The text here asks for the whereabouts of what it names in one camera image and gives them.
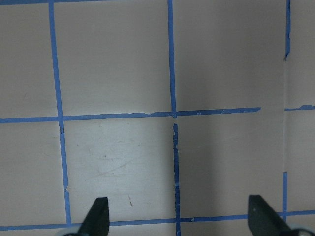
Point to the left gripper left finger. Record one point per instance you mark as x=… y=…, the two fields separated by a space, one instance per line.
x=97 y=221

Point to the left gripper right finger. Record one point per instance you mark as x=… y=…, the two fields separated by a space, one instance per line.
x=263 y=220

